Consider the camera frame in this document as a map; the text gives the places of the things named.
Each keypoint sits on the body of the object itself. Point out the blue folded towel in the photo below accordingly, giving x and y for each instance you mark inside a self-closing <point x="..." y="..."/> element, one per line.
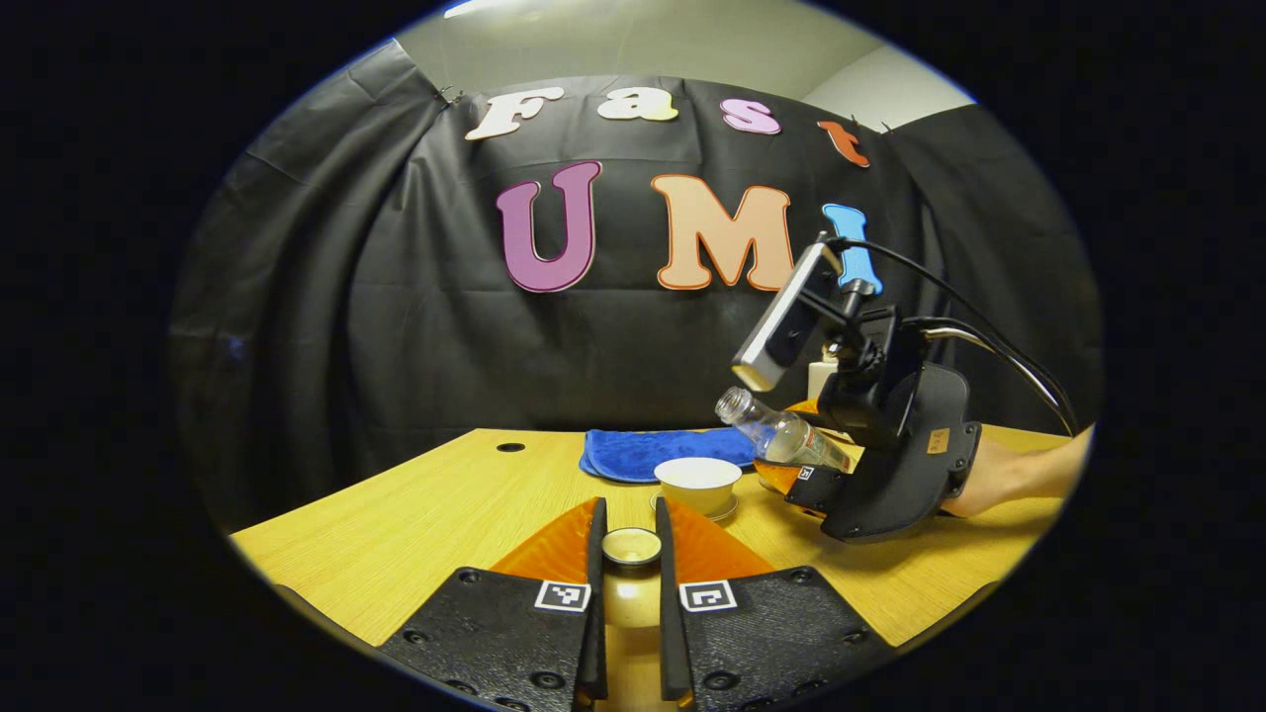
<point x="633" y="455"/>

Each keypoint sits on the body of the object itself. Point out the yellow ceramic saucer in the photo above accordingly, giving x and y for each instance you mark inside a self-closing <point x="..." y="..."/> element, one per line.
<point x="730" y="512"/>

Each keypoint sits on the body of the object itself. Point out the yellow teacup lid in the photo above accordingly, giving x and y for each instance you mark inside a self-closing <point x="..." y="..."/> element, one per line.
<point x="631" y="549"/>

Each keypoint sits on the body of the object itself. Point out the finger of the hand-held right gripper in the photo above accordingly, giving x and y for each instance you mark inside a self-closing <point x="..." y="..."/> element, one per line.
<point x="816" y="487"/>
<point x="806" y="407"/>

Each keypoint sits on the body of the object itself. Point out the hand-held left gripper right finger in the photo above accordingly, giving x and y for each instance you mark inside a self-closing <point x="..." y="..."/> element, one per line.
<point x="668" y="633"/>

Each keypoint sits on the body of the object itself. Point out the clear plastic water bottle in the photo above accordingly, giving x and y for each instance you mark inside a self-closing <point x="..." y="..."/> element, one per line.
<point x="781" y="435"/>

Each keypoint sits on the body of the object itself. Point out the yellow ceramic teacup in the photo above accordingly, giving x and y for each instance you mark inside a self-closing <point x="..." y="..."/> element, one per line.
<point x="698" y="489"/>

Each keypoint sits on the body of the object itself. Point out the black backdrop cloth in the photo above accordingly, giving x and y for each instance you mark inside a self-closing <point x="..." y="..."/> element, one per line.
<point x="396" y="326"/>

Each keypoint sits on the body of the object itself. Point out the white toaster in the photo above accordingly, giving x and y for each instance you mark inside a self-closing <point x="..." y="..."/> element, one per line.
<point x="819" y="381"/>

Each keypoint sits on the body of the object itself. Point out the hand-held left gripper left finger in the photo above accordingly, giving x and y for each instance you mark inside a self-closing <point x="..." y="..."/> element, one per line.
<point x="597" y="613"/>

